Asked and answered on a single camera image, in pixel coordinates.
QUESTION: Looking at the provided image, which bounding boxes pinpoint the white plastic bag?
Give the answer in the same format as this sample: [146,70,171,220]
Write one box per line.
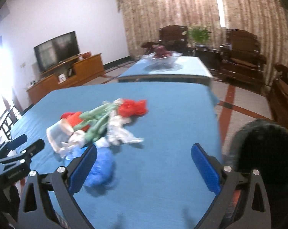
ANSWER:
[46,119,86,159]

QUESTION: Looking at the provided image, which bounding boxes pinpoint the orange foam fruit net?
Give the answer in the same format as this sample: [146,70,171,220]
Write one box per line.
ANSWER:
[59,112,83,135]

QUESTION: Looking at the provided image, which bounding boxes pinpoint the blue paper packet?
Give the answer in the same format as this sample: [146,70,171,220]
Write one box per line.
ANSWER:
[64,145,116,188]

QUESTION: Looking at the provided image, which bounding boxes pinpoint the red plastic bag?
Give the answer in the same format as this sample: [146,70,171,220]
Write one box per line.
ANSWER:
[117,99,148,117]

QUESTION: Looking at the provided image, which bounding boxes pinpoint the black trash bin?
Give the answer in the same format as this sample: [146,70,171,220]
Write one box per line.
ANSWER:
[225,119,288,228]

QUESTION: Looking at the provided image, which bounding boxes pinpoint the black dining chair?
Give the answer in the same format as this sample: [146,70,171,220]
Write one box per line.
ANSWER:
[0,104,22,144]

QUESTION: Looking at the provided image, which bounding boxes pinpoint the white box in cabinet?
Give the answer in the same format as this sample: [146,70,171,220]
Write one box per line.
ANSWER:
[58,73,67,83]

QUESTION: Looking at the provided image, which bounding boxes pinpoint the wooden tv cabinet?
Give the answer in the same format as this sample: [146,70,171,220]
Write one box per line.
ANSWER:
[27,53,105,104]

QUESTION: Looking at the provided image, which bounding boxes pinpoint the flat screen television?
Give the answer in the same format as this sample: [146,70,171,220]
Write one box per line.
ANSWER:
[34,31,80,72]

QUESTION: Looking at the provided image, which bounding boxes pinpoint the red bowl on cabinet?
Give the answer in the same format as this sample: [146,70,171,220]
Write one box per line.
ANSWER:
[82,51,92,59]

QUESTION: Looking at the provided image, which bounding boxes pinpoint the dark wooden sofa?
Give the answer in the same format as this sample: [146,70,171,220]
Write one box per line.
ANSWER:
[267,64,288,129]

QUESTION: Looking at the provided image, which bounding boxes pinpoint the glass fruit bowl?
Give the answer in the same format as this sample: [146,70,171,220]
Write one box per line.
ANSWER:
[141,52,182,71]

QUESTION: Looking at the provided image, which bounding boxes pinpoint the coffee table with blue cloth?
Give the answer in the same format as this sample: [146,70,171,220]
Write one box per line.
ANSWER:
[118,56,212,87]

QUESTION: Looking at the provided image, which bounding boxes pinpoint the dark wooden armchair right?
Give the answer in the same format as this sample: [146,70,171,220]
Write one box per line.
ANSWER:
[220,28,267,90]

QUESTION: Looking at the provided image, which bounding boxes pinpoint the dark wooden armchair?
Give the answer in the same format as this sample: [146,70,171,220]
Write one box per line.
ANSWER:
[141,25,194,56]
[220,28,267,90]

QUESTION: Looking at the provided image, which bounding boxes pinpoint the dark wooden side table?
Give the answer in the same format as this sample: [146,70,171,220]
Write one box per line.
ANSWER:
[194,44,221,77]

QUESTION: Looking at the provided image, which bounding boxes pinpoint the red fruit in bowl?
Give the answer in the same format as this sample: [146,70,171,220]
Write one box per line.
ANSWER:
[154,46,172,58]

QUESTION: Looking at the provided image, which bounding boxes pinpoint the dark wooden armchair left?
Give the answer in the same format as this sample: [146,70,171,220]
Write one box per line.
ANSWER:
[141,25,194,56]

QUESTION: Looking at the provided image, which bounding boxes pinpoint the green potted plant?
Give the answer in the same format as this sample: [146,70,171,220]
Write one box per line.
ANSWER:
[188,24,211,45]

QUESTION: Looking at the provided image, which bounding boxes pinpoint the patterned beige curtains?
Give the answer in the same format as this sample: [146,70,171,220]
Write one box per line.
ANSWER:
[116,0,288,84]

